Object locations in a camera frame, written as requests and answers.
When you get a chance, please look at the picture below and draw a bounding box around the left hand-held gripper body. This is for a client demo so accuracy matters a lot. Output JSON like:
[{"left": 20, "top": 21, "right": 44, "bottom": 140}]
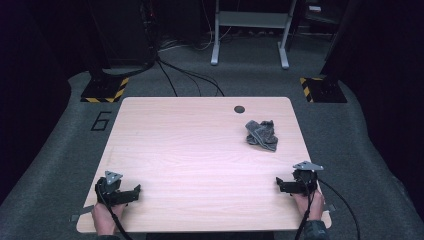
[{"left": 94, "top": 170, "right": 136, "bottom": 206}]

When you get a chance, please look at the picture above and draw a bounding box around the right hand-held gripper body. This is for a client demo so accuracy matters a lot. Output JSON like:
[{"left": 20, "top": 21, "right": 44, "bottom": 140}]
[{"left": 288, "top": 160, "right": 325, "bottom": 197}]

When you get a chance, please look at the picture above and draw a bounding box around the grey towel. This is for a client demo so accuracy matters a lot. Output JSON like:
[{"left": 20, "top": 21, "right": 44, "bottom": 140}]
[{"left": 245, "top": 119, "right": 279, "bottom": 152}]

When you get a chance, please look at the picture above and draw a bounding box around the person's right hand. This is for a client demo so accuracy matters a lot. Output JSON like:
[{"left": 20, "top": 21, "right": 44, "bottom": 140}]
[{"left": 292, "top": 189, "right": 326, "bottom": 222}]

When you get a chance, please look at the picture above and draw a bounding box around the person's left hand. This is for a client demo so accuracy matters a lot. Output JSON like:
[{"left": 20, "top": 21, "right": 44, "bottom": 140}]
[{"left": 91, "top": 200, "right": 127, "bottom": 237}]

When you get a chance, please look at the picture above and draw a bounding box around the black base with hazard stripes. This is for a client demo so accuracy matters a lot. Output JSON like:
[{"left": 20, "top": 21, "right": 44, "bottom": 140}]
[
  {"left": 298, "top": 76, "right": 349, "bottom": 104},
  {"left": 80, "top": 76, "right": 130, "bottom": 104}
]

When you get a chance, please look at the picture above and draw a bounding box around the black cabinet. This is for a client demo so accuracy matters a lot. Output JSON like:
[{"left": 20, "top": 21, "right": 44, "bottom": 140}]
[{"left": 85, "top": 0, "right": 158, "bottom": 78}]

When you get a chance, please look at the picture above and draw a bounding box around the white metal stand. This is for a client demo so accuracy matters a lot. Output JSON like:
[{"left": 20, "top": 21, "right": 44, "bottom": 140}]
[{"left": 210, "top": 0, "right": 298, "bottom": 70}]

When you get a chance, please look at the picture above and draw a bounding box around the black floor cable bundle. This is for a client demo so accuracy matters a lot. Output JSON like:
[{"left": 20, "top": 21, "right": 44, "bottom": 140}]
[{"left": 155, "top": 55, "right": 226, "bottom": 98}]

